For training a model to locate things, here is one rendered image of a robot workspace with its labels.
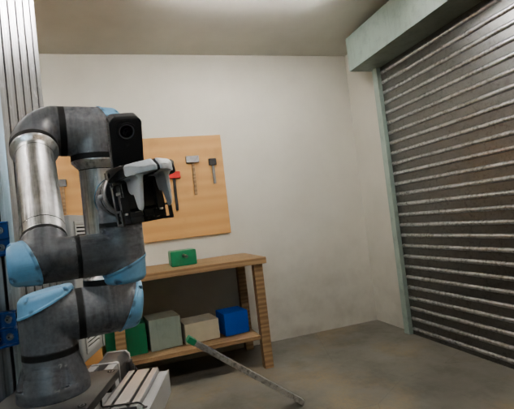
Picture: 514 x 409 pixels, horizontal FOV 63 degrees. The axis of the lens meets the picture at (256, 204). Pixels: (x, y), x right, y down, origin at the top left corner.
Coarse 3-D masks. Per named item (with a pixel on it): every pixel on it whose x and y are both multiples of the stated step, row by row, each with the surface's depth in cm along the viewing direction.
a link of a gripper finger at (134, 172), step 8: (144, 160) 50; (152, 160) 50; (128, 168) 51; (136, 168) 50; (144, 168) 49; (152, 168) 49; (128, 176) 51; (136, 176) 51; (128, 184) 55; (136, 184) 52; (136, 192) 52; (136, 200) 53
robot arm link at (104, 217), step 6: (96, 192) 76; (96, 198) 75; (96, 204) 77; (102, 204) 71; (102, 210) 73; (108, 210) 71; (102, 216) 73; (108, 216) 73; (114, 216) 73; (102, 222) 74; (108, 222) 73
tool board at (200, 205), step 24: (144, 144) 363; (168, 144) 370; (192, 144) 376; (216, 144) 382; (72, 168) 345; (192, 168) 373; (216, 168) 381; (72, 192) 344; (192, 192) 373; (216, 192) 379; (192, 216) 372; (216, 216) 378; (144, 240) 358
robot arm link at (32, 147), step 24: (24, 120) 90; (48, 120) 92; (24, 144) 86; (48, 144) 89; (24, 168) 81; (48, 168) 83; (24, 192) 77; (48, 192) 78; (24, 216) 73; (48, 216) 73; (24, 240) 70; (48, 240) 69; (72, 240) 71; (24, 264) 66; (48, 264) 67; (72, 264) 69
